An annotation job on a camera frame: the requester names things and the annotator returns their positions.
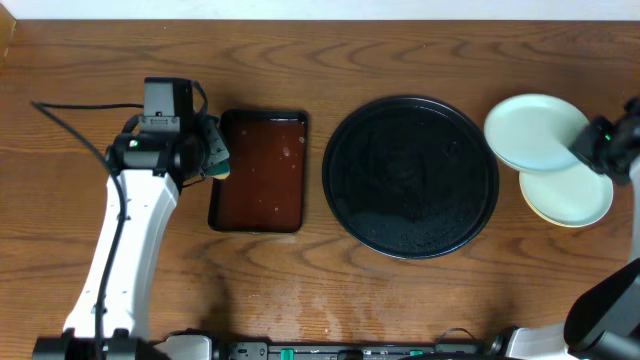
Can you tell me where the cardboard box corner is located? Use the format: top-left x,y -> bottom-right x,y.
0,5 -> 17,66

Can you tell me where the yellow plate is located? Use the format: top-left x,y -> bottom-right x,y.
520,187 -> 571,228

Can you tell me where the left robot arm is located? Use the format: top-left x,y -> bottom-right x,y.
32,115 -> 229,359

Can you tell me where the light blue front plate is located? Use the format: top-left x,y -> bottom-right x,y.
519,164 -> 614,228

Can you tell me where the rectangular brown water tray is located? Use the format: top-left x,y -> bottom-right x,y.
208,109 -> 309,233

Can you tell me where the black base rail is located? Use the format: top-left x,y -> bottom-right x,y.
220,342 -> 498,360

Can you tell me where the light green plate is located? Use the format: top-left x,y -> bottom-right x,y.
484,94 -> 588,173

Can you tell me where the round black tray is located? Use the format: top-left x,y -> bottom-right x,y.
322,96 -> 499,259

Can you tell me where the green yellow sponge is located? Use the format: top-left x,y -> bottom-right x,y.
204,115 -> 231,180

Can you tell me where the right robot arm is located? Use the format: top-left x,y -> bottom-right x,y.
492,97 -> 639,360

